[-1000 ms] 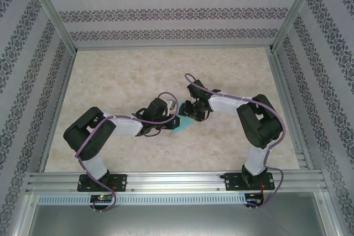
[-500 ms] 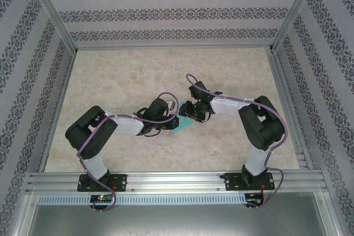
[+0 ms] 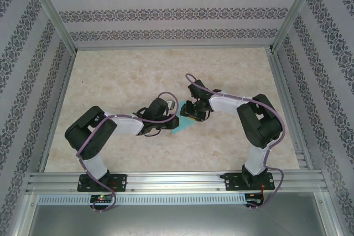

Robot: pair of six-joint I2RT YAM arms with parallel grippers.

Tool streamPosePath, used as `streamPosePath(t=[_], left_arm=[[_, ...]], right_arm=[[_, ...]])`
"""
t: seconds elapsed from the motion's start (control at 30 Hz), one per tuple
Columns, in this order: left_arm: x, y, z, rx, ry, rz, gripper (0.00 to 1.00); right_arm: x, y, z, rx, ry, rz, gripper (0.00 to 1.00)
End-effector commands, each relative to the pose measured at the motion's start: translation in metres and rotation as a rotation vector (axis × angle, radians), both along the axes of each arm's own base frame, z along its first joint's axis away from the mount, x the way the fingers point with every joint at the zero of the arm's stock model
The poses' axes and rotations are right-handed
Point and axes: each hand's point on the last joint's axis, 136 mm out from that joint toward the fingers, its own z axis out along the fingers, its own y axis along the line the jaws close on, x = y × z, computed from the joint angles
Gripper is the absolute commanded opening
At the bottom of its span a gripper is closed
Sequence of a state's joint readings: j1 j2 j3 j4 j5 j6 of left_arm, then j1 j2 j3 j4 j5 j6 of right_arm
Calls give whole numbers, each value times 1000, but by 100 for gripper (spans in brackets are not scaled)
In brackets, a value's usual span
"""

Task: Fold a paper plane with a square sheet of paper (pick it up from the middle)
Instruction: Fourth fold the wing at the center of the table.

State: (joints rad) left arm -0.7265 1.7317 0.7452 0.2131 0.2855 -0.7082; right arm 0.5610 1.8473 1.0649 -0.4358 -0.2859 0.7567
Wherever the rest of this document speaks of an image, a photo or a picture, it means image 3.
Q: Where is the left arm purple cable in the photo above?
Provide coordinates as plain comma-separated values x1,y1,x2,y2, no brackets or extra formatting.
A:
76,91,179,213

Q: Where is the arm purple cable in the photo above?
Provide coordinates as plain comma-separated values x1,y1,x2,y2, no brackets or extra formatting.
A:
76,91,179,213
184,73,285,212

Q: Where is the aluminium mounting rail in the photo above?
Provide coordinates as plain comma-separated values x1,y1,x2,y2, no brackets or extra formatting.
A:
26,171,329,194

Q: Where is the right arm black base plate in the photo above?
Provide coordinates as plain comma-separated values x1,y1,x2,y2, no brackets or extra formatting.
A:
225,171,276,191

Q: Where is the aluminium frame post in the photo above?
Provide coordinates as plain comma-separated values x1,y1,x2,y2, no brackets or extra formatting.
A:
269,0,324,53
24,0,78,53

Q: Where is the aluminium side rail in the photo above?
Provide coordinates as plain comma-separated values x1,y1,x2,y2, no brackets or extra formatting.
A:
267,48,315,170
38,50,77,172

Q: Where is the metal bottom panel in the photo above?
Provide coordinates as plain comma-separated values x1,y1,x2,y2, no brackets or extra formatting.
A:
27,204,341,236

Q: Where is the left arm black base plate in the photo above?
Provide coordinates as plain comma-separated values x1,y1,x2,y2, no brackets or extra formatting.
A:
77,174,128,192

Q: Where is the light blue cloth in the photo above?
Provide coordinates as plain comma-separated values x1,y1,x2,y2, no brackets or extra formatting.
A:
170,102,196,135

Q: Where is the slotted grey cable duct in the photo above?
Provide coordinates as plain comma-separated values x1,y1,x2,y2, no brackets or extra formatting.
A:
37,193,247,206

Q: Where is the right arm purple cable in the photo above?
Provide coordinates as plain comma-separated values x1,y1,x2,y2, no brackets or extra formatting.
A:
184,73,285,212

